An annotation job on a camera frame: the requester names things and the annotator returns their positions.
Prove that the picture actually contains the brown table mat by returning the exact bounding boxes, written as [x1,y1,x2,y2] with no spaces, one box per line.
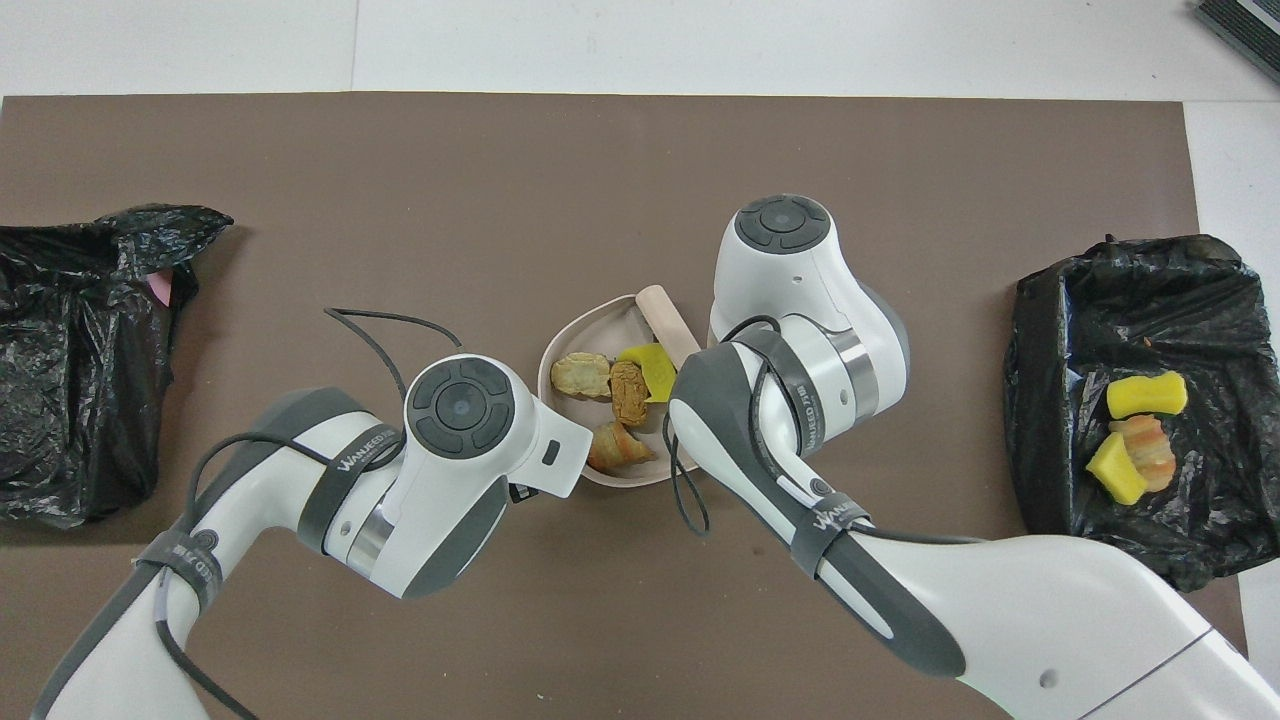
[0,92,1251,720]

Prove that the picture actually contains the black bag lined pink bin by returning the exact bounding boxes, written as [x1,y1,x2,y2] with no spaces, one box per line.
[0,204,235,529]

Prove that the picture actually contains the grey ribbed object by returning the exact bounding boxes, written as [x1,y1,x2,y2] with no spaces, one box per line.
[1195,0,1280,86]

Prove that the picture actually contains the yellow sponge piece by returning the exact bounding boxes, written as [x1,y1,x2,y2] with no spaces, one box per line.
[1086,432,1149,506]
[617,343,679,404]
[1106,371,1189,420]

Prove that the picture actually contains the beige plastic dustpan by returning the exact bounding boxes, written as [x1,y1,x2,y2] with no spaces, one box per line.
[538,293,701,489]

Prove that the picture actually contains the brown nugget toy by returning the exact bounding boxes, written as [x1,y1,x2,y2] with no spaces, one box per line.
[610,360,651,429]

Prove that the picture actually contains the pale bread toy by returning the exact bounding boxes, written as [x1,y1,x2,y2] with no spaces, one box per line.
[550,352,613,401]

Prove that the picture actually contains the croissant bread toy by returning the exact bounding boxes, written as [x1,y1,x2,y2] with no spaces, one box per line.
[586,421,659,475]
[1110,415,1178,493]

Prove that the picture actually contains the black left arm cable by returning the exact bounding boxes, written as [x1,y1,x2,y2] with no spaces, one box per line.
[155,307,464,720]

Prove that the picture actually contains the beige hand brush black bristles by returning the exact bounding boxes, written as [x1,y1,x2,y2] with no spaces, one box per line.
[637,285,702,369]

